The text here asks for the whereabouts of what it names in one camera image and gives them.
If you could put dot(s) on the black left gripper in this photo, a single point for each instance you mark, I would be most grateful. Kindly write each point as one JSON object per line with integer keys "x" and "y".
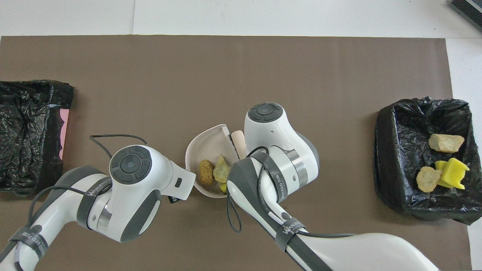
{"x": 172, "y": 199}

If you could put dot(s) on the orange-brown foam nugget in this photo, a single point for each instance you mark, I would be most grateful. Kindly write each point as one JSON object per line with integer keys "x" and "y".
{"x": 206, "y": 172}

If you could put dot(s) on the yellow sponge with green pad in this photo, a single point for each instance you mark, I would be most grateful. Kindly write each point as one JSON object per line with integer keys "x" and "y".
{"x": 223, "y": 187}

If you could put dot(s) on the jagged pale foam chunk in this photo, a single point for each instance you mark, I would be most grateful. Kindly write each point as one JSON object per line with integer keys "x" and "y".
{"x": 221, "y": 169}

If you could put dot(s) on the beige plastic dustpan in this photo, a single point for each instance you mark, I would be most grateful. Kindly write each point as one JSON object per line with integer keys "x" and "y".
{"x": 207, "y": 145}

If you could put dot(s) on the beige brush with black bristles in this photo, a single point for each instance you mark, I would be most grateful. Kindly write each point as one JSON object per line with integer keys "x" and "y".
{"x": 238, "y": 141}

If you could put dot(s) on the rounded pale foam chunk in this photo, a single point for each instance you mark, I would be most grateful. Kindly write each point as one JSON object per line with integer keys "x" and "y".
{"x": 428, "y": 179}

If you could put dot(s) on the yellow sponge piece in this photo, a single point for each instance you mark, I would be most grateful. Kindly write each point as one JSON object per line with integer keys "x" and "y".
{"x": 455, "y": 172}
{"x": 440, "y": 165}

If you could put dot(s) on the blocky pale foam chunk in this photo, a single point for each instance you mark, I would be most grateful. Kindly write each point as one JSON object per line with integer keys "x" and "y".
{"x": 446, "y": 143}

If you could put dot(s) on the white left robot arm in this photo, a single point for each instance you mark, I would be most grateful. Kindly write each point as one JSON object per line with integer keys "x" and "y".
{"x": 131, "y": 188}

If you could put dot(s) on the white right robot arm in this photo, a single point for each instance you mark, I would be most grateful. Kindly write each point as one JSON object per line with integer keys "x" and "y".
{"x": 271, "y": 150}

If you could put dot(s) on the black bagged pink bin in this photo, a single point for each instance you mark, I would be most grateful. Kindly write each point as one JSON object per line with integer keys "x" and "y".
{"x": 34, "y": 113}

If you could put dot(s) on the black bagged tall bin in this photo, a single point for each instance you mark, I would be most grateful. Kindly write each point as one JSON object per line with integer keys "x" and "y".
{"x": 399, "y": 150}

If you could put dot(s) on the brown table mat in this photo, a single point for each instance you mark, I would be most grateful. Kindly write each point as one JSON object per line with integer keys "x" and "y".
{"x": 113, "y": 75}

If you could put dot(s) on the grey ribbed device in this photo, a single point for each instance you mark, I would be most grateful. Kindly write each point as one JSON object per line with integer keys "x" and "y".
{"x": 470, "y": 9}

